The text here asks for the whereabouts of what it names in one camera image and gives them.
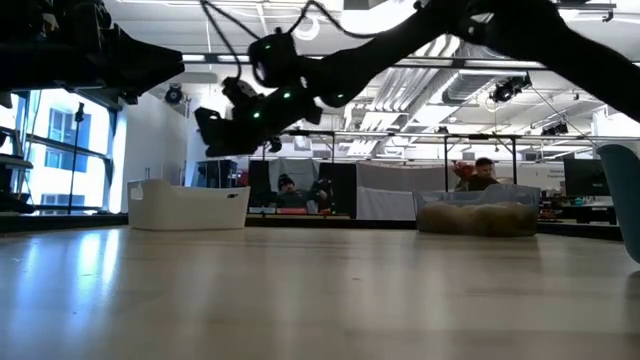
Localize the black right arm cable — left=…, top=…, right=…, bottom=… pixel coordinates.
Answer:
left=198, top=0, right=426, bottom=81

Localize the black tripod stand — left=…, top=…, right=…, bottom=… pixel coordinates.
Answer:
left=67, top=101, right=87, bottom=215

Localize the person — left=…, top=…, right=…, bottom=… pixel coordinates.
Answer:
left=269, top=173, right=335, bottom=211
left=452, top=157, right=501, bottom=193

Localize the white plastic basket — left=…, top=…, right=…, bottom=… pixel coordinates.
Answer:
left=126, top=178, right=252, bottom=232

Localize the black partition panel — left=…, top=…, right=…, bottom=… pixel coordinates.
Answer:
left=318, top=162, right=358, bottom=219
left=248, top=159, right=274, bottom=207

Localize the round black ceiling lamp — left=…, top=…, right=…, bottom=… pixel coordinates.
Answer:
left=163, top=83, right=184, bottom=105

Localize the black ceiling camera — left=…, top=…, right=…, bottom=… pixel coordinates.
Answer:
left=489, top=73, right=533, bottom=104
left=541, top=121, right=570, bottom=137

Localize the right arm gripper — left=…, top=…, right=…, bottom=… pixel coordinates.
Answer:
left=193, top=76, right=324, bottom=159

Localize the silver ceiling duct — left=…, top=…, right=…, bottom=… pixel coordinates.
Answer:
left=369, top=34, right=506, bottom=114

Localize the black background rig frame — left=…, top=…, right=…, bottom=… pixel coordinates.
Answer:
left=282, top=128, right=519, bottom=194

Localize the cluttered background desk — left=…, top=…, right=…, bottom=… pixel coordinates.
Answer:
left=538, top=194, right=619, bottom=226

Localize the white fabric partition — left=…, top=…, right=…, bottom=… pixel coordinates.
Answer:
left=355, top=160, right=449, bottom=221

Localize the blue translucent plastic basket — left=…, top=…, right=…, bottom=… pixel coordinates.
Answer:
left=596, top=143, right=640, bottom=265

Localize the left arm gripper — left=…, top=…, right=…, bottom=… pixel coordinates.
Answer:
left=49, top=0, right=186, bottom=106

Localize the black background monitor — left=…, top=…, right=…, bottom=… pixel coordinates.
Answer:
left=563, top=158, right=612, bottom=198

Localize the large window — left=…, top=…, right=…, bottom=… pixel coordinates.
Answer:
left=0, top=89, right=119, bottom=214

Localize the grey translucent plastic basket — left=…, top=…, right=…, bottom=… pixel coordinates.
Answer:
left=412, top=183, right=542, bottom=238

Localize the red object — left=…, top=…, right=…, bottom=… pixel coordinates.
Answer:
left=452, top=160, right=474, bottom=182

